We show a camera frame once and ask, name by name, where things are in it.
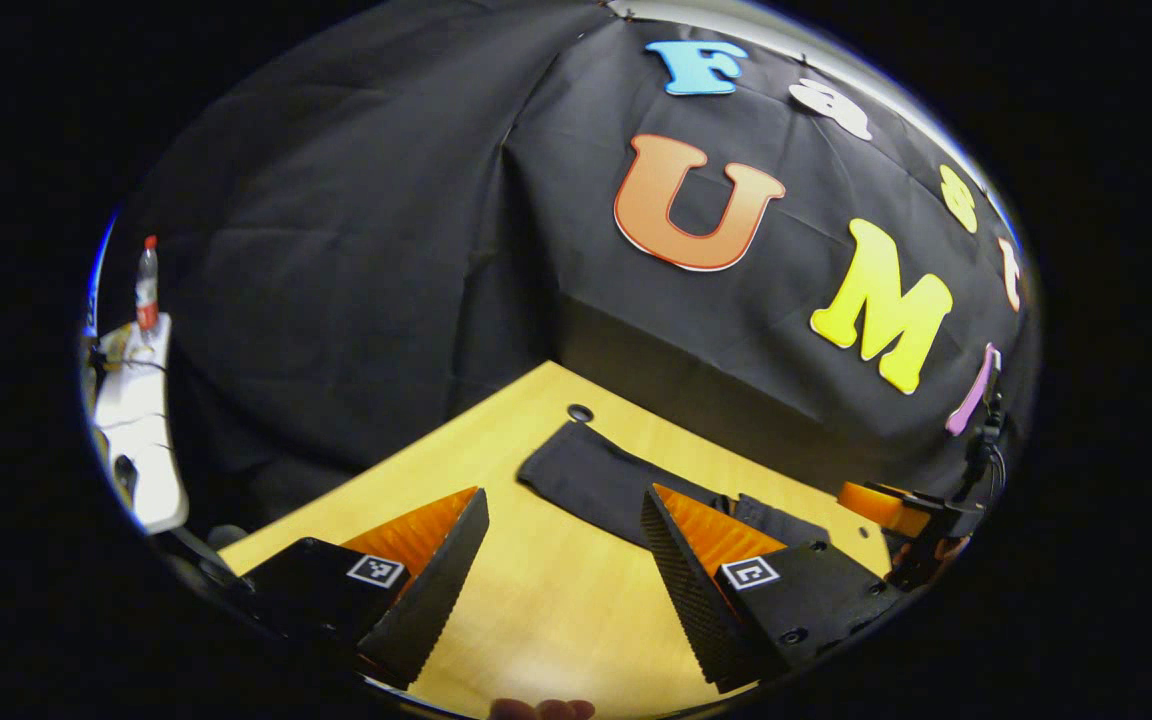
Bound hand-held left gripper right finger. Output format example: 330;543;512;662
639;484;905;696

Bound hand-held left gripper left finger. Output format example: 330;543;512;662
236;486;490;691

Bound dark blue jeans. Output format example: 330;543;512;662
518;420;832;549

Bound white side desk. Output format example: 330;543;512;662
84;313;190;536

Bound black backdrop cloth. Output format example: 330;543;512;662
101;0;1042;531

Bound clear bottle with red cap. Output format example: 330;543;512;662
135;235;160;333

